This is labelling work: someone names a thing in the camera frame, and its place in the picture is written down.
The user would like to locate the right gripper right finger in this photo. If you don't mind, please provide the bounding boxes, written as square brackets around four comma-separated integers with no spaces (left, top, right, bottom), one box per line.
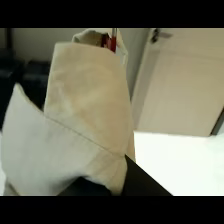
[121,154,173,197]

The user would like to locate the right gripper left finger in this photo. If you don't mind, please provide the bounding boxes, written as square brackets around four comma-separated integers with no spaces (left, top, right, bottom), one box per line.
[58,176,113,197]

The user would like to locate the beige long-sleeved shirt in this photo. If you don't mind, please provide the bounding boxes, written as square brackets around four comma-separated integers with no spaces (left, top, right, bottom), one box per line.
[0,28,137,197]

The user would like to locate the white door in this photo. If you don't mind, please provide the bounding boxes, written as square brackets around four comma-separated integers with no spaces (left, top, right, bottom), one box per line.
[131,28,224,138]

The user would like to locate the door handle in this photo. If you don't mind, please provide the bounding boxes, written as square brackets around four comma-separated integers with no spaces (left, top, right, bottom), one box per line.
[149,28,174,45]

